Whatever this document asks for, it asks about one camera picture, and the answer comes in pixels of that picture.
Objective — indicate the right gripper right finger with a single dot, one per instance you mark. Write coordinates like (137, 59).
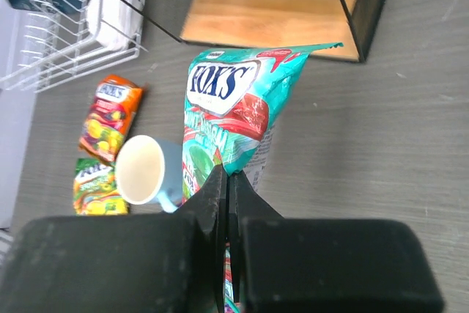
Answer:
(283, 264)

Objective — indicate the teal mint candy bag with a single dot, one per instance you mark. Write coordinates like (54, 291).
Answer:
(232, 100)

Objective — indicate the black wood two-tier shelf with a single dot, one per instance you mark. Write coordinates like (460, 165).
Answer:
(343, 29)

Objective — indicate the light blue mug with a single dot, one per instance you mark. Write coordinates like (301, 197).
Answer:
(148, 171)

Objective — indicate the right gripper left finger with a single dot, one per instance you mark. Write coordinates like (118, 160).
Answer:
(149, 262)

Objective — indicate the green spring tea candy bag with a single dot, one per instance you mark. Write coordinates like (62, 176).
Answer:
(95, 190)

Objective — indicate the white wire dish rack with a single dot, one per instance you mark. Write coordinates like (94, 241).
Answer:
(41, 50)

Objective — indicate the orange fruits candy bag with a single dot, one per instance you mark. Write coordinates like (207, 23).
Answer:
(110, 116)

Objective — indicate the white ceramic bowl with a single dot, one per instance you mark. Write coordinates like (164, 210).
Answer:
(112, 22)

